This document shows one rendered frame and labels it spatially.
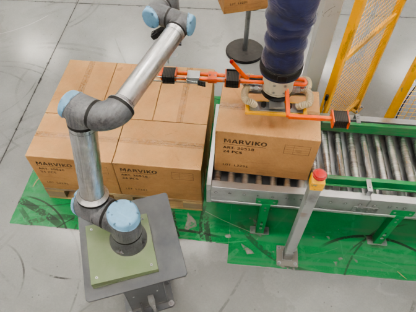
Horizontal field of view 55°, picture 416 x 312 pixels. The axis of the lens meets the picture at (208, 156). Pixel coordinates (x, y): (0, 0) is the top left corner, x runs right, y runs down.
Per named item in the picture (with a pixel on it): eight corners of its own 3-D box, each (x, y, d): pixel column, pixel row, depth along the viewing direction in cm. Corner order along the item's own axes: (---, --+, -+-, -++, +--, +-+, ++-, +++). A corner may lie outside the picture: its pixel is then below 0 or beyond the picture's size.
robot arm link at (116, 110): (110, 130, 139) (198, 8, 167) (81, 117, 141) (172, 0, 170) (117, 147, 149) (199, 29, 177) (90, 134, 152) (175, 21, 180)
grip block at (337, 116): (345, 116, 203) (348, 109, 199) (348, 129, 198) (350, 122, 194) (329, 116, 204) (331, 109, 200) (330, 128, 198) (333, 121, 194)
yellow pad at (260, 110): (305, 104, 223) (307, 98, 219) (306, 118, 217) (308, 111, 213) (245, 101, 224) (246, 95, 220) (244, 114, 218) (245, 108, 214)
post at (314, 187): (291, 252, 283) (324, 173, 203) (291, 260, 279) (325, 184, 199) (281, 251, 283) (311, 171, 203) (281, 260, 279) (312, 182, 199)
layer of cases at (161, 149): (213, 104, 351) (214, 69, 319) (202, 201, 291) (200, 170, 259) (82, 94, 358) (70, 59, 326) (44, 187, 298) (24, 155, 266)
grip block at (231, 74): (239, 76, 222) (241, 68, 217) (239, 88, 216) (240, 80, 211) (225, 75, 222) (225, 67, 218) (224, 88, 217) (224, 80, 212)
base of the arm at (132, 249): (152, 247, 201) (151, 239, 194) (116, 262, 196) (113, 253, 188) (140, 218, 212) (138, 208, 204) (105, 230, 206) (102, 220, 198)
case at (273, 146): (306, 133, 278) (319, 91, 246) (307, 180, 254) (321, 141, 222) (221, 124, 282) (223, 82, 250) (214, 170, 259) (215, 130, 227)
